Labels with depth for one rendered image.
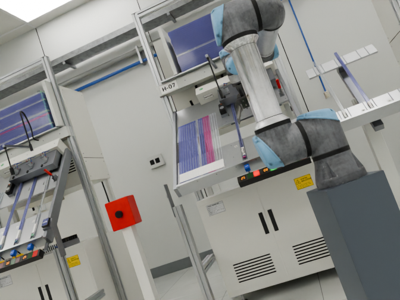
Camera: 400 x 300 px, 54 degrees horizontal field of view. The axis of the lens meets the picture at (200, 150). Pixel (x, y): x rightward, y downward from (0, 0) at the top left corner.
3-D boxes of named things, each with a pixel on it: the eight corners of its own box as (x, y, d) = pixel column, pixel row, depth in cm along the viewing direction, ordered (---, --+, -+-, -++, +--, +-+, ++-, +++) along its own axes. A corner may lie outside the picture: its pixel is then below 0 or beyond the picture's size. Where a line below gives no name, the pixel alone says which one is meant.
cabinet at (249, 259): (359, 272, 202) (315, 159, 208) (233, 309, 216) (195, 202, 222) (343, 245, 265) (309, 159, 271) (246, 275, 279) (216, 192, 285)
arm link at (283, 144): (315, 156, 115) (250, -14, 118) (266, 173, 115) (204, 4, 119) (306, 157, 127) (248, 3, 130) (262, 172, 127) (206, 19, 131)
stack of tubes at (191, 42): (261, 38, 230) (244, -3, 232) (181, 72, 240) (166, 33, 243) (262, 44, 242) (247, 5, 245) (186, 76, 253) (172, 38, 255)
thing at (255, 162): (311, 150, 182) (307, 138, 178) (182, 196, 195) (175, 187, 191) (310, 148, 183) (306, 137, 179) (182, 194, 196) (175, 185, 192)
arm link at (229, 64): (251, 50, 156) (246, 47, 166) (225, 60, 156) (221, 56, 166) (257, 69, 159) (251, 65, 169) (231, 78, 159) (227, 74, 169)
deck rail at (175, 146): (182, 196, 195) (177, 188, 192) (178, 197, 196) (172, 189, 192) (179, 118, 251) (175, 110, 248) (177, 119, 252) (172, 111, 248)
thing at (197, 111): (290, 106, 212) (288, 99, 209) (180, 149, 225) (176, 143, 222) (277, 77, 238) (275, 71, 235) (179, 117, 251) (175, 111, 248)
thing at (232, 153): (308, 144, 181) (307, 139, 179) (180, 191, 195) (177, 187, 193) (298, 121, 196) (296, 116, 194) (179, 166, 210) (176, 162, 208)
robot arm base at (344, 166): (376, 171, 112) (363, 139, 113) (328, 189, 111) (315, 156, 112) (353, 174, 127) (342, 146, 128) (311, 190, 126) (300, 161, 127)
